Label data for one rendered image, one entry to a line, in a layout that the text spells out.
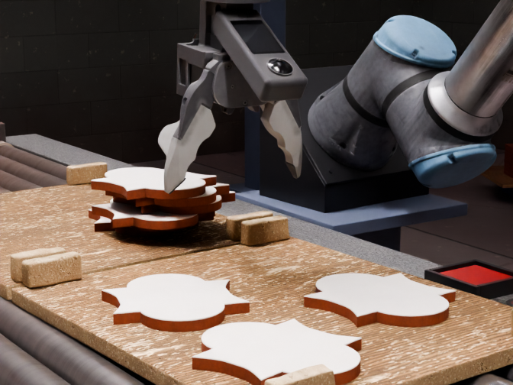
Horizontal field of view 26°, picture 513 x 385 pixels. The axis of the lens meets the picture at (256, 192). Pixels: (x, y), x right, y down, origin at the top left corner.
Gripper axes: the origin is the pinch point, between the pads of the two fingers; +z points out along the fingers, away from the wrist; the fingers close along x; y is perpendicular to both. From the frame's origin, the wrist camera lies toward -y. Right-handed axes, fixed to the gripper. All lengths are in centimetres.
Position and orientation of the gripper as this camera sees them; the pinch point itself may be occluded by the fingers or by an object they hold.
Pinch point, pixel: (237, 189)
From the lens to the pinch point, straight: 111.9
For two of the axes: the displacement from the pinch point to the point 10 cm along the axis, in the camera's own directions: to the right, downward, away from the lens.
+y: -5.0, -2.6, 8.2
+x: -8.6, 1.1, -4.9
